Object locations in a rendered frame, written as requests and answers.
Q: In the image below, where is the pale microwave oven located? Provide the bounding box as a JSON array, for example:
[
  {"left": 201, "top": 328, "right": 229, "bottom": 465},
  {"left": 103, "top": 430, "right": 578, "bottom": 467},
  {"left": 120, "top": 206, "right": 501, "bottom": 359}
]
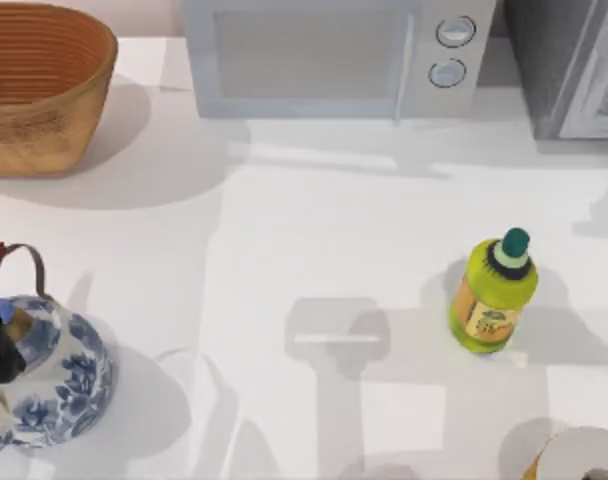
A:
[{"left": 179, "top": 0, "right": 498, "bottom": 124}]

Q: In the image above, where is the green bottle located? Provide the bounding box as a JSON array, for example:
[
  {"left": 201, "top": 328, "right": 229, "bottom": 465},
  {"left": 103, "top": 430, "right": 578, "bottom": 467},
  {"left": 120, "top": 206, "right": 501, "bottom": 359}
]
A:
[{"left": 448, "top": 227, "right": 539, "bottom": 355}]

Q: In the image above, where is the microwave knob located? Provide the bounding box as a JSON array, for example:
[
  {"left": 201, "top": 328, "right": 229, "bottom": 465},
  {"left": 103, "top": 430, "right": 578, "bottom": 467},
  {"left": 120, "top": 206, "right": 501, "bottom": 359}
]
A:
[
  {"left": 427, "top": 57, "right": 468, "bottom": 90},
  {"left": 435, "top": 15, "right": 478, "bottom": 48}
]

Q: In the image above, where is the blue and white teapot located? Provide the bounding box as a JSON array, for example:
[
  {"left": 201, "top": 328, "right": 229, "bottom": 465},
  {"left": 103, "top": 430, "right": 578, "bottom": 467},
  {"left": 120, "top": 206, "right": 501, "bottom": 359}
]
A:
[{"left": 0, "top": 242, "right": 115, "bottom": 452}]

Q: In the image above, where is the brown woven basket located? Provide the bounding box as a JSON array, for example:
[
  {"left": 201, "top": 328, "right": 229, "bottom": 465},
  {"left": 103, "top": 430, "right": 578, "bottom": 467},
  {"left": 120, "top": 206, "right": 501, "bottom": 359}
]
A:
[{"left": 0, "top": 4, "right": 119, "bottom": 178}]

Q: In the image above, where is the microwave door handle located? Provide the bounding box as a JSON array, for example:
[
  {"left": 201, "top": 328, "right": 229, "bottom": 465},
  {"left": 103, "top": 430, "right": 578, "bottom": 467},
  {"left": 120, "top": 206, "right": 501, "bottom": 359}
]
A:
[{"left": 394, "top": 11, "right": 415, "bottom": 126}]

